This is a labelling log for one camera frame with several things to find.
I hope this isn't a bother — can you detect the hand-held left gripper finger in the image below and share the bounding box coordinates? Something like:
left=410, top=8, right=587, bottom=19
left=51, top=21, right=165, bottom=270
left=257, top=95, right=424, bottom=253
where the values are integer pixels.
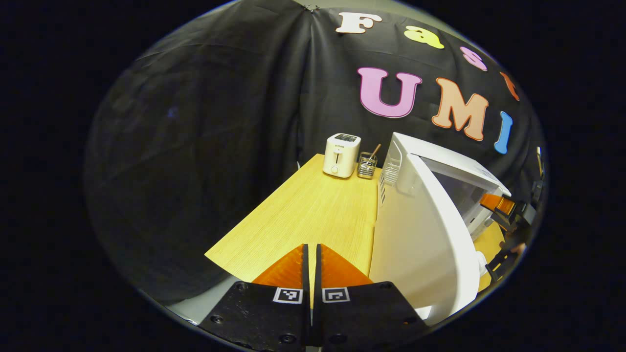
left=313, top=243, right=432, bottom=352
left=198, top=243, right=312, bottom=352

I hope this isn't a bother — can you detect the white microwave oven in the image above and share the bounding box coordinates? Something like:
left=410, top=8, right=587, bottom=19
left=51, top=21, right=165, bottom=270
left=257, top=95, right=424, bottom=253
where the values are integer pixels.
left=368, top=132, right=512, bottom=327

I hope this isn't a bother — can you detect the clear glass holder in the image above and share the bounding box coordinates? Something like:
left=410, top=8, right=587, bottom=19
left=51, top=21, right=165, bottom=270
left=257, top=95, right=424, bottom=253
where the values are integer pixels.
left=357, top=152, right=378, bottom=179

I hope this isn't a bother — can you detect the white toaster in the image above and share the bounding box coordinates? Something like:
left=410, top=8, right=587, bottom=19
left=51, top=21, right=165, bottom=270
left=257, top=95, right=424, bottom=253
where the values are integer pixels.
left=323, top=133, right=361, bottom=179

